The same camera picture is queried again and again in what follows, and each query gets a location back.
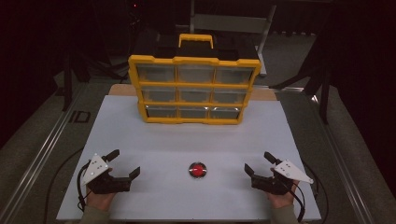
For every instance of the white board sheet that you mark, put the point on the white board sheet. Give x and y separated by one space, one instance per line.
174 193

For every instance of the grey metal stand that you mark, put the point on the grey metal stand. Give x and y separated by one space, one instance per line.
230 23

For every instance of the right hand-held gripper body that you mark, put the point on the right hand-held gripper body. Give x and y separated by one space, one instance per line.
275 183

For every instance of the clear plastic organizer drawer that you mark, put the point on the clear plastic organizer drawer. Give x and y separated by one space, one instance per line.
224 113

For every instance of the black stand leg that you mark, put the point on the black stand leg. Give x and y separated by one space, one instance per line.
323 93
67 84

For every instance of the red round button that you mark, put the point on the red round button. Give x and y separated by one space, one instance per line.
197 170

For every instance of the person's left hand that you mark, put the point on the person's left hand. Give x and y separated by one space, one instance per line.
100 200

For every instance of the grid of clear drawers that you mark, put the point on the grid of clear drawers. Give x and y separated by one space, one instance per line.
194 74

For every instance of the person's right hand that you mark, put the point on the person's right hand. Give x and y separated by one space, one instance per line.
281 199

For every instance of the yellow black drawer organizer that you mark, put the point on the yellow black drawer organizer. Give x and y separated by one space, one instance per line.
194 56

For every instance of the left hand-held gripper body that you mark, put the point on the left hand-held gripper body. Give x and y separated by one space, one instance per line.
106 183

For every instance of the aluminium floor rail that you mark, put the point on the aluminium floor rail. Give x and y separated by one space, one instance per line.
345 174
34 168

